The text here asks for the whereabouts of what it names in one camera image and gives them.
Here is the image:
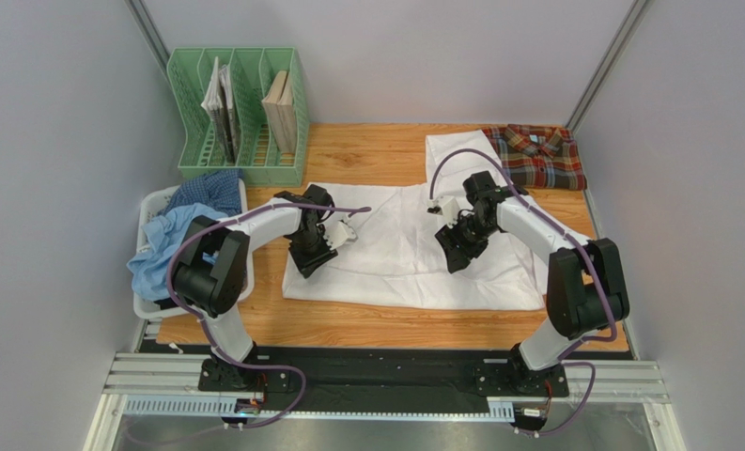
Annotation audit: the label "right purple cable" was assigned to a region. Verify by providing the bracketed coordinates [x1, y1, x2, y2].
[429, 148, 618, 437]

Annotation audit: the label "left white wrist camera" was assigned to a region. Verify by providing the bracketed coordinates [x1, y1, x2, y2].
[324, 220, 358, 250]

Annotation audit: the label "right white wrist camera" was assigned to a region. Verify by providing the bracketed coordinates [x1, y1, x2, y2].
[427, 195, 461, 228]

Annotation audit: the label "light blue crumpled shirt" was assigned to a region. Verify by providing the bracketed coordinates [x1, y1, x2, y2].
[127, 203, 227, 302]

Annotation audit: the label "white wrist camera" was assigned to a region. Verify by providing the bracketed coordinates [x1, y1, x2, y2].
[427, 195, 461, 228]
[324, 220, 358, 250]

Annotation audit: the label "beige books in organizer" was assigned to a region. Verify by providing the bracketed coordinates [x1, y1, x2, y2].
[261, 70, 298, 160]

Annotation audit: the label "purple cable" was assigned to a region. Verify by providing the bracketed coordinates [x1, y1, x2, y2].
[165, 201, 373, 433]
[429, 148, 618, 437]

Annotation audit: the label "white laundry basket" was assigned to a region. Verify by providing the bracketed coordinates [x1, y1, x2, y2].
[133, 185, 255, 320]

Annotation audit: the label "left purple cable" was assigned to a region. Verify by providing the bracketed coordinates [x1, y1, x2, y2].
[165, 201, 373, 433]

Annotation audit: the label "magazines in organizer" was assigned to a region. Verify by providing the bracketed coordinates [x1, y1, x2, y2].
[201, 56, 241, 165]

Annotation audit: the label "dark blue checked shirt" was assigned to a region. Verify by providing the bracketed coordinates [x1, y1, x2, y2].
[163, 169, 244, 216]

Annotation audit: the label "white long sleeve shirt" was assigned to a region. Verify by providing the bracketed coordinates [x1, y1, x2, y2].
[282, 129, 596, 312]

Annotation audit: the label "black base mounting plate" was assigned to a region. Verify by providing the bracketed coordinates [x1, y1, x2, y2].
[183, 346, 572, 414]

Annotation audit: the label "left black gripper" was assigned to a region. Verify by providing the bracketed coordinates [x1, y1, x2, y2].
[288, 225, 338, 279]

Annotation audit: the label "folded red plaid shirt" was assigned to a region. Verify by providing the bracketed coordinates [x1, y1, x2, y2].
[482, 124, 587, 191]

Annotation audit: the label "aluminium frame rail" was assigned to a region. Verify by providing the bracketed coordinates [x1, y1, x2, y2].
[85, 316, 685, 450]

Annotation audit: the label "green plastic file organizer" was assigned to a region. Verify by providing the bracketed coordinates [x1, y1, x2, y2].
[166, 47, 310, 187]

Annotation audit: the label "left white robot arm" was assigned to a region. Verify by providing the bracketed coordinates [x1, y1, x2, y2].
[165, 185, 339, 391]

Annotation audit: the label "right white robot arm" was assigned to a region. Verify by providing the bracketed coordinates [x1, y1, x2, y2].
[427, 171, 630, 395]

